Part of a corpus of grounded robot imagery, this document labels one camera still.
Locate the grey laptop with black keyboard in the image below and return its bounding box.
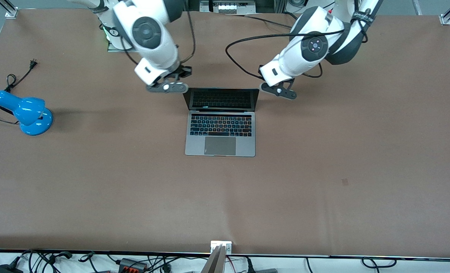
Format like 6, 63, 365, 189
183, 88, 260, 157

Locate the metal electronics box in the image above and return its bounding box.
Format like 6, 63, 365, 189
200, 0, 256, 15

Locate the orange black connector block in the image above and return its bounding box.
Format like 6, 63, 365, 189
118, 258, 148, 273

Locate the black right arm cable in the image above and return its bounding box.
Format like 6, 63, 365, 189
121, 9, 196, 66

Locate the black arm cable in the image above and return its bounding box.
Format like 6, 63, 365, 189
225, 0, 368, 80
121, 9, 196, 66

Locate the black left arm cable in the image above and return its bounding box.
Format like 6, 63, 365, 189
225, 0, 368, 80

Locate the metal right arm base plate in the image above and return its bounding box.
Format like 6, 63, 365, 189
107, 39, 133, 53

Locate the thin black table cable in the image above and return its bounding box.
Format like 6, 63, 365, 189
225, 14, 292, 29

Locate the black lamp power cord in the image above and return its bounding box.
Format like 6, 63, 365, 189
0, 59, 39, 126

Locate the silver camera mount bracket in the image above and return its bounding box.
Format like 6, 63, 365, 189
210, 240, 233, 254

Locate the grey camera mount bar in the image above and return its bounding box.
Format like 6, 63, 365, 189
201, 245, 226, 273

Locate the looped black cable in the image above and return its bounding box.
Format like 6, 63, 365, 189
362, 257, 398, 268

